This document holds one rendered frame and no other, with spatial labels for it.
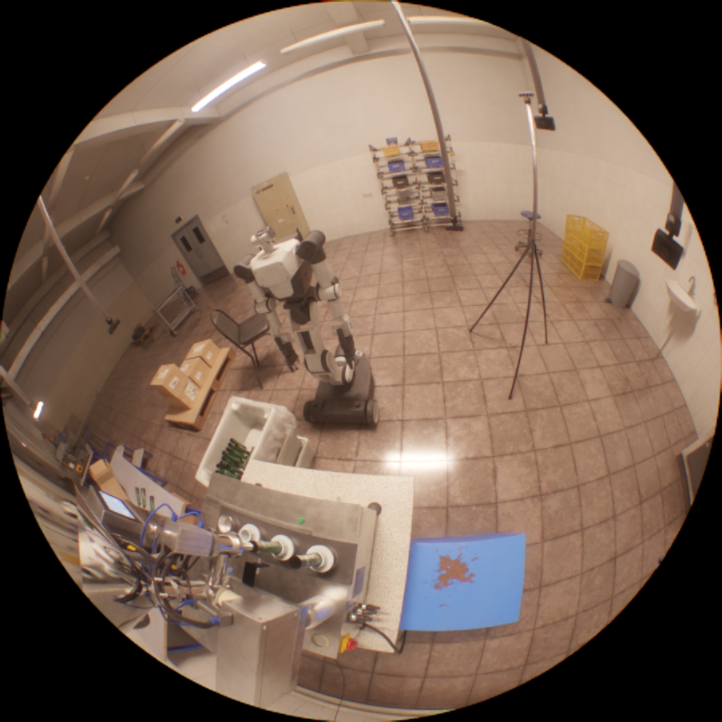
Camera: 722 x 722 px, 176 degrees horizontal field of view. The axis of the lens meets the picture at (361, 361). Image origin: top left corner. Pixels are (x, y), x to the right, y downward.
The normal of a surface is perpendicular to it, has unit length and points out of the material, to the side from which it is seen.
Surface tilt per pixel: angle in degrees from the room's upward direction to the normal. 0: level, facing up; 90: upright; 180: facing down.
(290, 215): 90
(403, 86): 90
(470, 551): 0
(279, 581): 0
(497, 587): 0
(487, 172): 90
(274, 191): 90
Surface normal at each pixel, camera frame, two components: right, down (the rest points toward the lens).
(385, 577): -0.25, -0.64
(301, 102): -0.12, 0.77
